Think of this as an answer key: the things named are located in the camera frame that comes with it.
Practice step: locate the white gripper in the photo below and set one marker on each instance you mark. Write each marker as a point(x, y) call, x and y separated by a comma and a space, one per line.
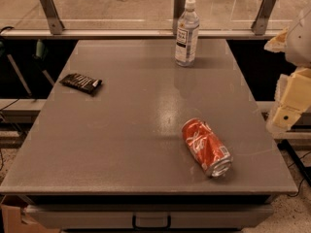
point(300, 44)

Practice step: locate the red crushed coke can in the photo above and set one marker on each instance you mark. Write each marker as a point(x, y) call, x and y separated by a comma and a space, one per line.
point(207, 149)

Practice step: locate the clear plastic water bottle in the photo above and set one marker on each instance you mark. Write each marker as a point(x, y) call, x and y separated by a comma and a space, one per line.
point(187, 35)

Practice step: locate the grey table drawer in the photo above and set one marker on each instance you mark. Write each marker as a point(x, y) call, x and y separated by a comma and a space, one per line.
point(120, 216)

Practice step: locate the black snack bar wrapper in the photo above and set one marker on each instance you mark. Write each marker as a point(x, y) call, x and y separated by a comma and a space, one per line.
point(81, 82)

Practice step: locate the metal railing bar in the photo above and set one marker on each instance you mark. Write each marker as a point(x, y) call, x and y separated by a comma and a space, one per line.
point(93, 34)

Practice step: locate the cardboard box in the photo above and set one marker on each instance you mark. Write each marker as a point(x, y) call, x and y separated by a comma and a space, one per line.
point(16, 220)

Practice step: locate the right metal bracket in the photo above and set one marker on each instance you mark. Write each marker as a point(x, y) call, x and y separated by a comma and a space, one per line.
point(260, 23)

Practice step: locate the metal bracket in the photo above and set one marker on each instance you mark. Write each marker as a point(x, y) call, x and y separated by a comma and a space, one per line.
point(178, 8)
point(260, 23)
point(55, 24)

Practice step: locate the middle metal bracket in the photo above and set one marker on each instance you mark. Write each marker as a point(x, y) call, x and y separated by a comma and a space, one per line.
point(178, 8)

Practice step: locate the black drawer handle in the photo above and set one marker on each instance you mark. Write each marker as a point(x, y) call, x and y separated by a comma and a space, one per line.
point(151, 222)

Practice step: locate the left metal bracket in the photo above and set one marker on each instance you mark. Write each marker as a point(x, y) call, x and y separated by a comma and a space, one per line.
point(55, 24)

